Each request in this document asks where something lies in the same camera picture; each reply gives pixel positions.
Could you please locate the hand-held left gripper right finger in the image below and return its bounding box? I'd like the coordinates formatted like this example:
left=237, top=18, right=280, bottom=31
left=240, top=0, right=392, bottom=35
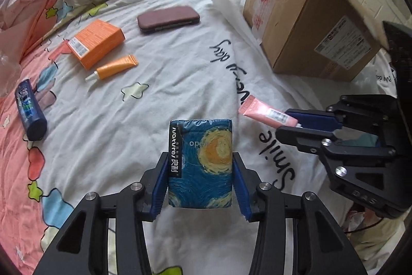
left=232, top=152, right=369, bottom=275

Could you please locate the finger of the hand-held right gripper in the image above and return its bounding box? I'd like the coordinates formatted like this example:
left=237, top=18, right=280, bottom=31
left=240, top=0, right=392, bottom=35
left=286, top=95, right=401, bottom=134
left=276, top=125, right=398, bottom=173

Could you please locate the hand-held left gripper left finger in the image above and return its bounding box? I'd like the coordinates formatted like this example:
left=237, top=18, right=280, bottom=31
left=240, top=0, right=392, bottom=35
left=32, top=151, right=169, bottom=275

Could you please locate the pink cream tube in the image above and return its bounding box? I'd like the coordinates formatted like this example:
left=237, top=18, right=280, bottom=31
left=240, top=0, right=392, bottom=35
left=239, top=94, right=302, bottom=128

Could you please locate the blue painted-print tissue pack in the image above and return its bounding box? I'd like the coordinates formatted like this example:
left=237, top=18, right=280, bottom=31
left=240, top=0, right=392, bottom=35
left=167, top=118, right=234, bottom=209

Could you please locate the brown cardboard box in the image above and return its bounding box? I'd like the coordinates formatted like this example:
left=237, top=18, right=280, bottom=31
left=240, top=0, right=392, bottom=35
left=243, top=0, right=384, bottom=83

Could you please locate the white printed bed sheet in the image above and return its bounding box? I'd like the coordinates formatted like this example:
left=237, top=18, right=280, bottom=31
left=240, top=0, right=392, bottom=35
left=0, top=0, right=409, bottom=275

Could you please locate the orange cream tube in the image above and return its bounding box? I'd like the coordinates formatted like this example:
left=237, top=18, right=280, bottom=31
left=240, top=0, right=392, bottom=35
left=85, top=55, right=139, bottom=82

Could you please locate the dark blue bottle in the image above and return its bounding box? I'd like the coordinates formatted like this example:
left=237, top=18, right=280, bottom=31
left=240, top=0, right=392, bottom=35
left=15, top=79, right=48, bottom=141

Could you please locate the orange carton box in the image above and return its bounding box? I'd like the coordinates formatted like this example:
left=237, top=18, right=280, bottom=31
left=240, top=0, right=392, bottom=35
left=66, top=20, right=125, bottom=71

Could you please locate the brown leather case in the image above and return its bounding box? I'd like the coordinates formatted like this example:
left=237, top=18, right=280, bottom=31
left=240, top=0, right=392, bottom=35
left=137, top=5, right=200, bottom=35

